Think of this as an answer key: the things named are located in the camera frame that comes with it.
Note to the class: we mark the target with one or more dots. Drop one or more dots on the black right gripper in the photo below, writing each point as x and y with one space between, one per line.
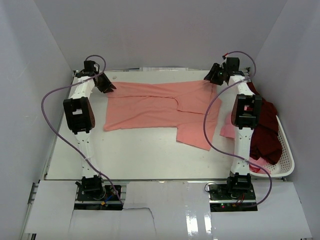
215 68

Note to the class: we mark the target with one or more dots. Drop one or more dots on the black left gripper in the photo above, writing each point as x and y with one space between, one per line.
106 88

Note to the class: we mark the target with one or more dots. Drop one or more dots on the salmon pink t shirt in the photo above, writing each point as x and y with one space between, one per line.
180 105

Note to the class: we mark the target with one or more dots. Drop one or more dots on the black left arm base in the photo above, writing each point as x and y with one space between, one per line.
96 194

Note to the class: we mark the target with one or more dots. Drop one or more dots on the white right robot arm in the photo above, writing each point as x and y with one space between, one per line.
245 117

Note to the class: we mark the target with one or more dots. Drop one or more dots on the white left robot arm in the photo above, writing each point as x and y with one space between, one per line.
79 113

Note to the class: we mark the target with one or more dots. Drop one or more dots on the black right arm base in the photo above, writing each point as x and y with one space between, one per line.
236 195

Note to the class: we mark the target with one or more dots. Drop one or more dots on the light pink t shirt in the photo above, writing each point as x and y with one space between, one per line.
228 131

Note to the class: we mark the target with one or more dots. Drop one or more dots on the dark red t shirt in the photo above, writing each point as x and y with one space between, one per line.
264 142

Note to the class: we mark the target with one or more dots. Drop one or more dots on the white perforated laundry basket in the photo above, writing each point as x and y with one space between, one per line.
286 164

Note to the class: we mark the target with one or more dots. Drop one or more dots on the white paper sheets front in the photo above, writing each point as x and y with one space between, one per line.
172 210

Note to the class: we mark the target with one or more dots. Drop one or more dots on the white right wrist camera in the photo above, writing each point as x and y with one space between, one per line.
224 62

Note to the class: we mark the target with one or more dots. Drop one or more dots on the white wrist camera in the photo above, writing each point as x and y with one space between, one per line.
96 67
224 62

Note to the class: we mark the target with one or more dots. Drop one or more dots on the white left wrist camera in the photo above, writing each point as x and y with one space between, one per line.
96 67

